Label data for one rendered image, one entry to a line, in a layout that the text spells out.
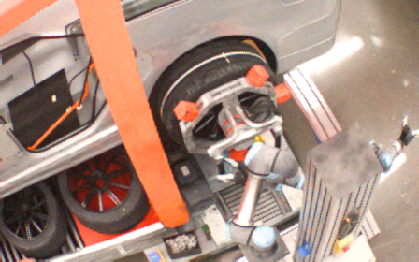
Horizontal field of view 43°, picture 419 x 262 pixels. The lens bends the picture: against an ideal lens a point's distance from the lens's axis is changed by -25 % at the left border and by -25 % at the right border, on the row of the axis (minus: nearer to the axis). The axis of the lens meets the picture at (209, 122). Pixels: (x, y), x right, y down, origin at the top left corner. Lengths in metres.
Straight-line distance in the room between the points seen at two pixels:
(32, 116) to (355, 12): 3.00
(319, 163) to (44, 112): 2.30
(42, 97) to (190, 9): 1.42
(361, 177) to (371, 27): 3.22
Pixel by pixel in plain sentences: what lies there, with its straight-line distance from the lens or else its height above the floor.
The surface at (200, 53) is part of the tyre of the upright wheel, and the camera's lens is 3.59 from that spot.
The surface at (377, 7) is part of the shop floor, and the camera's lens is 5.55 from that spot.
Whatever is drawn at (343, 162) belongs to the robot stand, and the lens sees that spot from 2.26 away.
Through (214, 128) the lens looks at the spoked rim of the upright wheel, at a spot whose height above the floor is 0.68.
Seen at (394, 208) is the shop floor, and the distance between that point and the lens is 4.44.
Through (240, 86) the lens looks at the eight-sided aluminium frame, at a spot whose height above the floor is 1.12.
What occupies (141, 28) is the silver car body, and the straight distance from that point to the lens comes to 3.18.
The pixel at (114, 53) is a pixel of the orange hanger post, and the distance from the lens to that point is 2.41.
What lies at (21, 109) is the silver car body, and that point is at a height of 0.81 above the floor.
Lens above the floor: 4.03
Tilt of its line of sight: 59 degrees down
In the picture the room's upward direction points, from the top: 12 degrees counter-clockwise
